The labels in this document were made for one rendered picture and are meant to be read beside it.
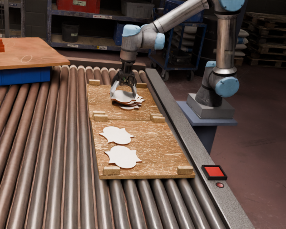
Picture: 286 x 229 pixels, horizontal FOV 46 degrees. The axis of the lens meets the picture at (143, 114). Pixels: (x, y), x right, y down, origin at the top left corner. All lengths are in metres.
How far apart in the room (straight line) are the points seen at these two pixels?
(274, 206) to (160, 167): 1.78
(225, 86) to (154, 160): 0.60
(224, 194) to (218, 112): 0.72
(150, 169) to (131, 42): 0.60
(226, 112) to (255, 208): 1.12
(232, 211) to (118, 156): 0.44
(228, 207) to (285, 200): 1.86
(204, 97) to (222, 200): 0.78
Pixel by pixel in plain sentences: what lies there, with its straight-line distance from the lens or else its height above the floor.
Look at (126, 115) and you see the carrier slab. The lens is 1.58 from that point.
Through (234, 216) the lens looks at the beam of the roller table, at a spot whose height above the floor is 0.91.
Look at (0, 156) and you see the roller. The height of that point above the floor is 0.92.
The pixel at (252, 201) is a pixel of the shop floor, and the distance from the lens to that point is 2.86.
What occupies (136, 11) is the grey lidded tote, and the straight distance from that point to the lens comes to 5.79.
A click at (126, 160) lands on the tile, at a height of 0.94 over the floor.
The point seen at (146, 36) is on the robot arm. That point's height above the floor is 1.29.
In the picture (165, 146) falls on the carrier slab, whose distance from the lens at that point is 1.38.
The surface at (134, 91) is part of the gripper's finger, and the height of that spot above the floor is 1.02.
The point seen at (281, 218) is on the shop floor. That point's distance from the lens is 2.83.
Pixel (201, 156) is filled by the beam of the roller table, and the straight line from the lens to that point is 1.41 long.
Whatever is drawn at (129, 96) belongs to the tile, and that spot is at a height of 0.98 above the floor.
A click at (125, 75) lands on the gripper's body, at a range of 1.56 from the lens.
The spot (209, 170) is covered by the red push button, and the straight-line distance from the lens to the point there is 1.31.
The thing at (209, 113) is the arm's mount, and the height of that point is 0.90.
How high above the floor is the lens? 1.63
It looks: 26 degrees down
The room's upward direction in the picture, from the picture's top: 9 degrees clockwise
